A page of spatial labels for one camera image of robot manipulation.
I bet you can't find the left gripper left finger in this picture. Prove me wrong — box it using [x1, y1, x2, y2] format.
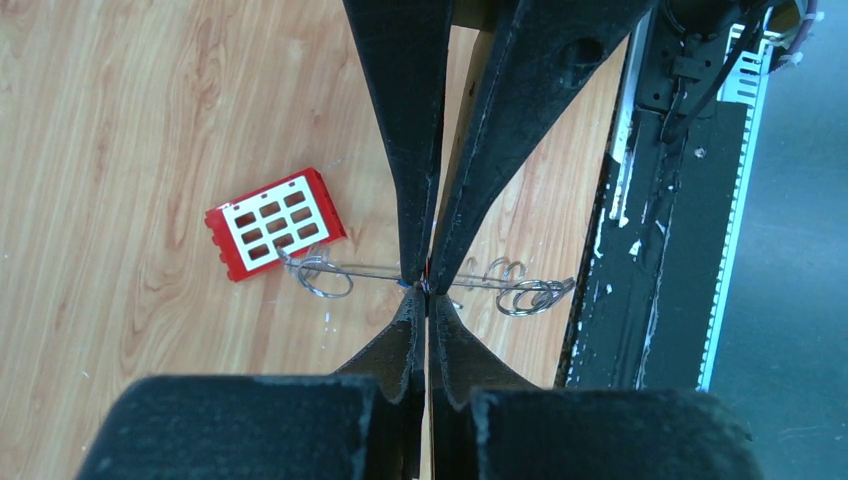
[78, 287, 427, 479]

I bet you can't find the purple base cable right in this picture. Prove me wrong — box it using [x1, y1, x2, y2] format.
[768, 0, 826, 71]

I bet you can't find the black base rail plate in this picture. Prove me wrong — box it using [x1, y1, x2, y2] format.
[553, 0, 750, 392]

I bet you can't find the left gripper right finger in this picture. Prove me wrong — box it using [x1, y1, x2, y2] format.
[428, 295, 762, 479]

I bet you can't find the white slotted cable duct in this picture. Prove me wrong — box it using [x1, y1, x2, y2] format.
[697, 33, 774, 392]

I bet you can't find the red window toy block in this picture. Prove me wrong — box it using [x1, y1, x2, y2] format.
[204, 167, 346, 282]

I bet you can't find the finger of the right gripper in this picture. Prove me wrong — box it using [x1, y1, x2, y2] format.
[344, 0, 454, 284]
[429, 1, 656, 295]

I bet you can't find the grey metal keyring disc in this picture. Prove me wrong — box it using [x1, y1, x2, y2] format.
[275, 244, 577, 318]

